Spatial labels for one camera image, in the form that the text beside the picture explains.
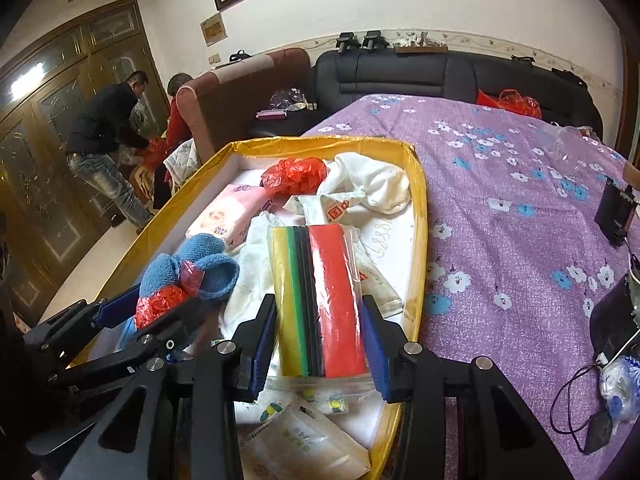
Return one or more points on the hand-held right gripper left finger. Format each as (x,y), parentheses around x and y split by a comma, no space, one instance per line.
(262,360)

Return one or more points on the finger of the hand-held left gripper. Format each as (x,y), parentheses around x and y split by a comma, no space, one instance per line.
(175,317)
(117,304)

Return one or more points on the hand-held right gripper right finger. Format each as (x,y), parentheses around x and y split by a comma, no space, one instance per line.
(375,350)

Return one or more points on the red cellophane wrapper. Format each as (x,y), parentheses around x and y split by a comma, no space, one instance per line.
(160,305)

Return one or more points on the blue knitted slippers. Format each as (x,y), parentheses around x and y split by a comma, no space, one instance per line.
(205,265)

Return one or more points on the multicoloured sponge pack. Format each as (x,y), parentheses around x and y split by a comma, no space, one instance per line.
(320,300)

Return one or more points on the yellow cardboard box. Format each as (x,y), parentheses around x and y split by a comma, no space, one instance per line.
(415,240)

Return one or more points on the clear flat packet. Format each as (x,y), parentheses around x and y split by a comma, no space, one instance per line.
(382,285)

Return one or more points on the white towel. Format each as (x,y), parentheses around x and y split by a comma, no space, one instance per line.
(250,270)

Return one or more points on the pink tissue pack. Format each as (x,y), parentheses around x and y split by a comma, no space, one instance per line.
(225,215)

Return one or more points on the white plastic bag red print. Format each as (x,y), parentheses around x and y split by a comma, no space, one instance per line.
(325,210)

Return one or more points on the white quilted cloth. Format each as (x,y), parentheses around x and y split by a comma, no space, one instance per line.
(180,160)

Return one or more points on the wooden glass doors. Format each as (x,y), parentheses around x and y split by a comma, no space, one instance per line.
(40,160)

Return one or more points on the crumpled red plastic bag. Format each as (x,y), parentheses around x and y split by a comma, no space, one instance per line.
(295,175)

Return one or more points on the pink wallet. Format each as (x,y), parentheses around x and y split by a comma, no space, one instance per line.
(272,114)

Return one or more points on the brown armchair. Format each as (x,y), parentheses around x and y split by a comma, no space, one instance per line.
(235,95)

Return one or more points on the black cylindrical motor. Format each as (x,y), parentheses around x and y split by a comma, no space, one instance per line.
(612,320)

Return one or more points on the clear plastic bag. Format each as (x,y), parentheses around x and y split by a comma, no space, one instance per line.
(287,97)

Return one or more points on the blue white plastic bag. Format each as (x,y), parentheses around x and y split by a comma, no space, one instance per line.
(620,385)

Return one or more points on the red black motor wooden knob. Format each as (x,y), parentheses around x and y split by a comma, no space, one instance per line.
(612,210)

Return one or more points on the black leather sofa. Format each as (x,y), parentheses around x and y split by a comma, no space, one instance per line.
(400,75)

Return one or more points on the small framed certificate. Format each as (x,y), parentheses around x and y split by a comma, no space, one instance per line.
(214,30)

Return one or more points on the clear plastic container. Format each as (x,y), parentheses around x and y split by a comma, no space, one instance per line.
(570,135)

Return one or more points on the black device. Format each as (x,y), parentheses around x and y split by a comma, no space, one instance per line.
(346,41)
(373,40)

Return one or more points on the white ornament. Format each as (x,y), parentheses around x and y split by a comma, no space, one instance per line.
(415,40)

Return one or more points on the black bag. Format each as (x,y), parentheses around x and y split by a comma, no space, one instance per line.
(570,77)

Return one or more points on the white wall socket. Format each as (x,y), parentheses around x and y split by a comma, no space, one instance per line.
(214,58)

